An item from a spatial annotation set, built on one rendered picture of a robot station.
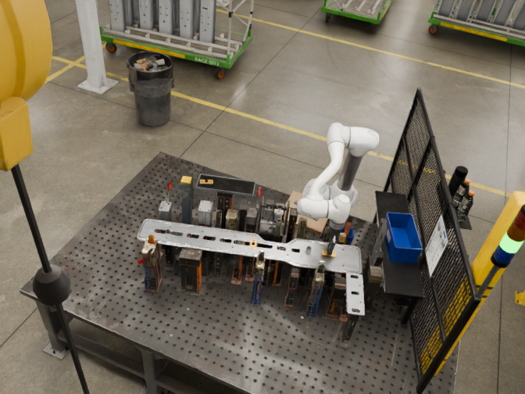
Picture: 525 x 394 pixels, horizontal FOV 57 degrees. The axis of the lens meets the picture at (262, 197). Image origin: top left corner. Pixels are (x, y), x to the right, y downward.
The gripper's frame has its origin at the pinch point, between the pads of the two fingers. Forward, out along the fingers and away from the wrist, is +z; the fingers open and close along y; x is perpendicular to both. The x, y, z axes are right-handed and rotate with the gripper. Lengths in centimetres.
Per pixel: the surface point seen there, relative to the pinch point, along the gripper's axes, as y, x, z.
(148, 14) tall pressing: -439, -241, 52
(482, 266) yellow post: 52, 58, -56
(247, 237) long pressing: -5, -51, 5
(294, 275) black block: 19.1, -19.6, 6.3
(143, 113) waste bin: -252, -196, 88
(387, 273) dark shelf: 10.8, 34.2, 2.4
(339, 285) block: 21.1, 6.8, 7.4
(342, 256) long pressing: -0.7, 8.6, 5.4
